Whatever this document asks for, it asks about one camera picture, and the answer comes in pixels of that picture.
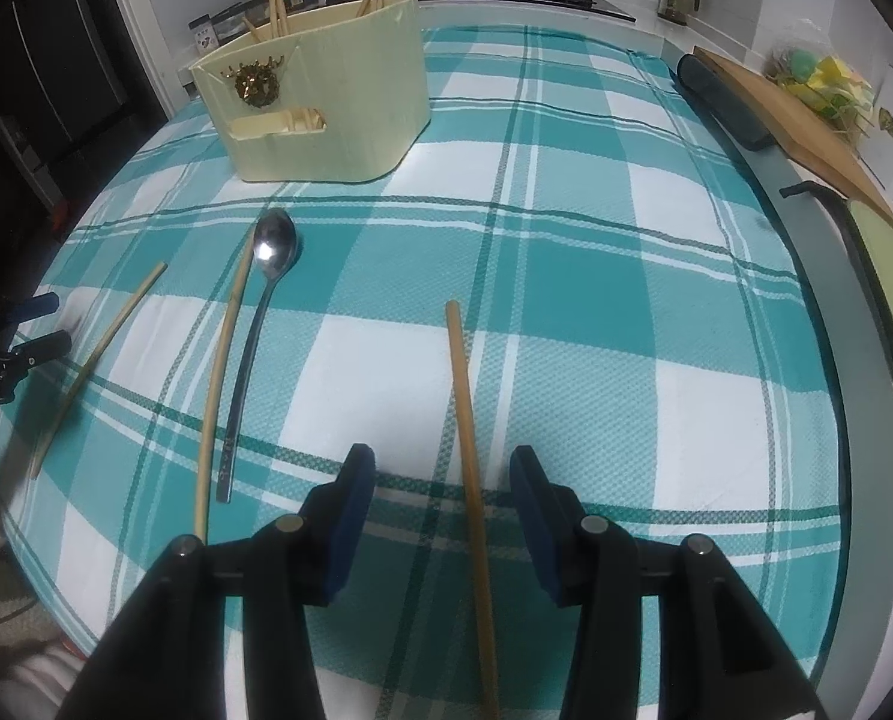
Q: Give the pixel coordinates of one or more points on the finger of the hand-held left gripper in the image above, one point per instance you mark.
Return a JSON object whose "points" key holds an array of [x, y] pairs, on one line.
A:
{"points": [[41, 349], [38, 306]]}

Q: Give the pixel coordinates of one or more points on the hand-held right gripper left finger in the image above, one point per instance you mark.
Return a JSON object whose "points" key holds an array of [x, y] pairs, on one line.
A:
{"points": [[345, 540]]}

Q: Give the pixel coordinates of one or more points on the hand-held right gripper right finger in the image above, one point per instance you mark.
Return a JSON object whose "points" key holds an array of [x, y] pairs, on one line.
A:
{"points": [[540, 540]]}

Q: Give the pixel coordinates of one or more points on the metal spoon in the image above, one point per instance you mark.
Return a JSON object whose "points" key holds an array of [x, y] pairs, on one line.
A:
{"points": [[274, 240]]}

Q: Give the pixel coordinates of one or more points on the cream utensil holder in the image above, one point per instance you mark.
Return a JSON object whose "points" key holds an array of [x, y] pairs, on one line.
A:
{"points": [[356, 105]]}

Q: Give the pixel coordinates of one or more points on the teal plaid tablecloth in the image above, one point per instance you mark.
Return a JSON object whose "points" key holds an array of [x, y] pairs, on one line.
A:
{"points": [[566, 315]]}

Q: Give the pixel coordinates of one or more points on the black tray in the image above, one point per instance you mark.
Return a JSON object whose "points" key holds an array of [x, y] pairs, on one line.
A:
{"points": [[724, 101]]}

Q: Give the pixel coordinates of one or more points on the wooden cutting board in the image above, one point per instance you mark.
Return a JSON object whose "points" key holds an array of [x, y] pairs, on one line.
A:
{"points": [[799, 127]]}

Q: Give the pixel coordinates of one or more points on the clear bag yellow green contents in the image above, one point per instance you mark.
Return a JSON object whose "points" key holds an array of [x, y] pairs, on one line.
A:
{"points": [[814, 86]]}

